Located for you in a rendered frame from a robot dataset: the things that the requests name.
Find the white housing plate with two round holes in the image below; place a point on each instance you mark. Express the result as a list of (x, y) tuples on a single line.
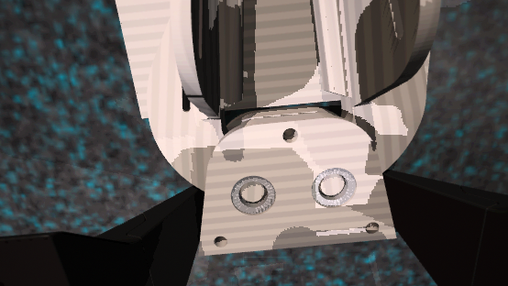
[(293, 213)]

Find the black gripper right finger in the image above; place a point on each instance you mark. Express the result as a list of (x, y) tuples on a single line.
[(458, 233)]

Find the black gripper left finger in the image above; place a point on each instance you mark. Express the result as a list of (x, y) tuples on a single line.
[(156, 248)]

